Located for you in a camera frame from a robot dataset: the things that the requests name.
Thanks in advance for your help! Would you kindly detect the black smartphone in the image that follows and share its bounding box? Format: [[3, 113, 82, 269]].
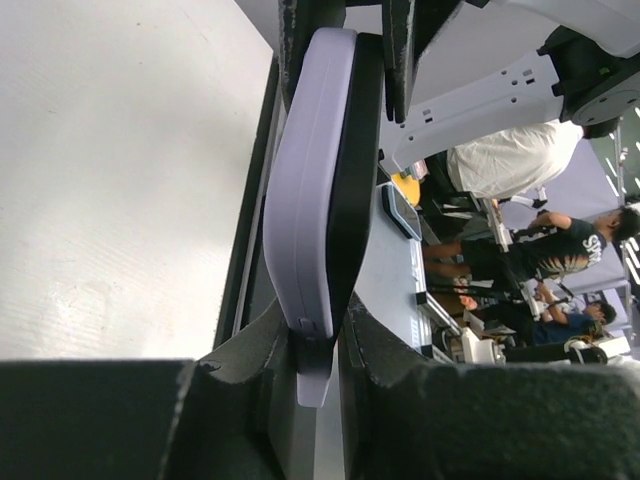
[[380, 183, 422, 240], [326, 33, 384, 339]]

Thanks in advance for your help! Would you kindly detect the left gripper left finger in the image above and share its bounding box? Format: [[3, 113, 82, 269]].
[[1, 303, 293, 479]]

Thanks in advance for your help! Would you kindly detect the person in black t-shirt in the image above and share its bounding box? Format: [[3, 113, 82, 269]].
[[422, 207, 639, 286]]

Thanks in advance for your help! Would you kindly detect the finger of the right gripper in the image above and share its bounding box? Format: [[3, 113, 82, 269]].
[[278, 0, 345, 108], [382, 0, 462, 123]]

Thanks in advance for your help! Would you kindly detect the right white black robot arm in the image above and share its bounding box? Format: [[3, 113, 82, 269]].
[[278, 1, 639, 173]]

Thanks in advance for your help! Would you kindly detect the lavender phone case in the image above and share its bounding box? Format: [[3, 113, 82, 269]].
[[263, 28, 357, 408]]

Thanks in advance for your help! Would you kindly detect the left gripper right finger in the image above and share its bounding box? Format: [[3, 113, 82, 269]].
[[339, 297, 639, 479]]

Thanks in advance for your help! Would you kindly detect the person in blue shirt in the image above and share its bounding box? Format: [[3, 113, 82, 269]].
[[532, 301, 617, 345]]

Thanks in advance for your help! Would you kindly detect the person in white shirt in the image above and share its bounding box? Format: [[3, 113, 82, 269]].
[[446, 117, 620, 200]]

